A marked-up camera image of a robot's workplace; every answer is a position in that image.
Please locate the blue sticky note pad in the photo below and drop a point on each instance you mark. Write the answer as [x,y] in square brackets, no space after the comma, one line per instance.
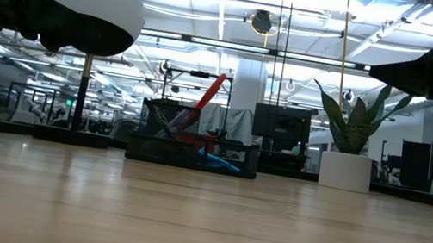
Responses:
[218,163]

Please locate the black cabinet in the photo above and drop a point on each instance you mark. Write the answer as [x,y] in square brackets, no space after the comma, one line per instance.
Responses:
[416,166]

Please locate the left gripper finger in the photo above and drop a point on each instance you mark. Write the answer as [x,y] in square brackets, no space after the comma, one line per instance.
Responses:
[58,18]
[51,41]

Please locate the black background rig frame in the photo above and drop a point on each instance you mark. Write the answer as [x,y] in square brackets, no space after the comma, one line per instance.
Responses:
[200,74]

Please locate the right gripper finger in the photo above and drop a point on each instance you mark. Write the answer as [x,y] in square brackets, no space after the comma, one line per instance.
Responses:
[407,75]

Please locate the grey cloth cover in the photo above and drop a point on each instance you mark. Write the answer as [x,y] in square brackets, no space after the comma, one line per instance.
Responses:
[237,125]

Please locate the snake plant in white pot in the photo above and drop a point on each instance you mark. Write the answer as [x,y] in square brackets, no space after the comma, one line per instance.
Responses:
[345,172]

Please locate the black monitor on stand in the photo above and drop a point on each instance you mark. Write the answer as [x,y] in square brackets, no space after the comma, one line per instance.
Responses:
[281,123]

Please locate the black mesh desk organizer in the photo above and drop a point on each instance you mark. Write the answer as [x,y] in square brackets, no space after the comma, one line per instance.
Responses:
[159,152]

